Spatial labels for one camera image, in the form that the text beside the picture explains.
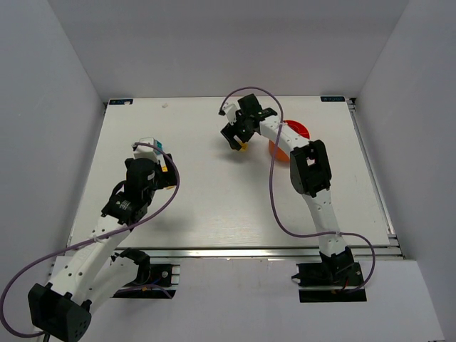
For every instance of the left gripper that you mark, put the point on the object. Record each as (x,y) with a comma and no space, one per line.
(168,174)

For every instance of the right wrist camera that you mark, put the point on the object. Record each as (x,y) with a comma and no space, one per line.
(228,110)

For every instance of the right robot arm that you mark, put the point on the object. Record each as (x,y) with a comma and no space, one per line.
(309,168)

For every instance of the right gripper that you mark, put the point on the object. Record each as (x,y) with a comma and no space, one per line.
(236,129)

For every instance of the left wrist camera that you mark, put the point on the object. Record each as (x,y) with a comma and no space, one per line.
(141,151)

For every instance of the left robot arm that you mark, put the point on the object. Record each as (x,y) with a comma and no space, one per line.
(63,308)

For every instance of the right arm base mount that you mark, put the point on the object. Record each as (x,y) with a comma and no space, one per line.
(316,286)

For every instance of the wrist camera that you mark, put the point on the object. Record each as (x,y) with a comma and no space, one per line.
(228,110)
(141,151)

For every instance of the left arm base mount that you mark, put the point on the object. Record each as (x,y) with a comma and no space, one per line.
(153,280)

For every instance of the left corner label sticker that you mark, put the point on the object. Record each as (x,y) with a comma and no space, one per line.
(120,102)

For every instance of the right corner label sticker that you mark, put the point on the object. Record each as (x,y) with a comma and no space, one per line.
(331,99)

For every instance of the orange round divided container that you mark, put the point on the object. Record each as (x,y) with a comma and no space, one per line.
(285,138)

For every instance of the corner label sticker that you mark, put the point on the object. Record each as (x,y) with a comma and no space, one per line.
(331,99)
(120,102)

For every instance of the large yellow lego brick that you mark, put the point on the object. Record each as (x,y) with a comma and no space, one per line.
(244,146)

